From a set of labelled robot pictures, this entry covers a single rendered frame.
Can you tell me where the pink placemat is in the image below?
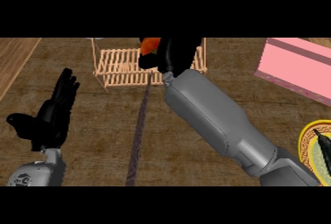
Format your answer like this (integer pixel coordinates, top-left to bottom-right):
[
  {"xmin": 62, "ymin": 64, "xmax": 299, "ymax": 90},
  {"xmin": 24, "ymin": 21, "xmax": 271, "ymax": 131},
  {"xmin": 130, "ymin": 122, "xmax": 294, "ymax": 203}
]
[{"xmin": 253, "ymin": 37, "xmax": 331, "ymax": 108}]

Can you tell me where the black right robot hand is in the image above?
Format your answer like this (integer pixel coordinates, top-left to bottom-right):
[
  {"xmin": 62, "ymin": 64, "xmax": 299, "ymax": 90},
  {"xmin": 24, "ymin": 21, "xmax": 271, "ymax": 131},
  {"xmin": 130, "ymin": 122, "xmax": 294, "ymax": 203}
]
[{"xmin": 138, "ymin": 37, "xmax": 204, "ymax": 74}]

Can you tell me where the red tomato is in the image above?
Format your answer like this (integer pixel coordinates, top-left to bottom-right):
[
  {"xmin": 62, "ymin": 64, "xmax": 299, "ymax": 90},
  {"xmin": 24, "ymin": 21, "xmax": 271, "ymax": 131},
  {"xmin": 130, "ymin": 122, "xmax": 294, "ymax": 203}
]
[{"xmin": 139, "ymin": 37, "xmax": 163, "ymax": 57}]

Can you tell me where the black utensil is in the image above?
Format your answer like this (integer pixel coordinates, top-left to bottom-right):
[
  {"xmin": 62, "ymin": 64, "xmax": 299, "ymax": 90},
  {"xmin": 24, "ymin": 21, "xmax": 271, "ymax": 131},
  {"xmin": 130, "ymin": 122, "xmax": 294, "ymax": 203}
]
[{"xmin": 312, "ymin": 128, "xmax": 331, "ymax": 178}]

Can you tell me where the yellow patterned plate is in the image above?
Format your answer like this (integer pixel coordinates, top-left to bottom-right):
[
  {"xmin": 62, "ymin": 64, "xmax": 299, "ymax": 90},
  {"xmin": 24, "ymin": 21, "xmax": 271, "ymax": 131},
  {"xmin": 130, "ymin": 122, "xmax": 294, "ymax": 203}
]
[{"xmin": 297, "ymin": 119, "xmax": 331, "ymax": 187}]

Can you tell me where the pale wooden tiered shelf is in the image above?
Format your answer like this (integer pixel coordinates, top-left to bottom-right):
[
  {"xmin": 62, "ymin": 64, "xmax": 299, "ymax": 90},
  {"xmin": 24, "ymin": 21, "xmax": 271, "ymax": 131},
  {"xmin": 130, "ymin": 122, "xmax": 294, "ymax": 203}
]
[{"xmin": 89, "ymin": 37, "xmax": 209, "ymax": 88}]

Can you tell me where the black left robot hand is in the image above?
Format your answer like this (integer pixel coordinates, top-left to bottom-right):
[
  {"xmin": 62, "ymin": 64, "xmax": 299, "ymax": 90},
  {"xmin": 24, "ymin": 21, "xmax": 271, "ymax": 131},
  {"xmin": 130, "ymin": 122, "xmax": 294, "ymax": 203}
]
[{"xmin": 5, "ymin": 67, "xmax": 81, "ymax": 152}]

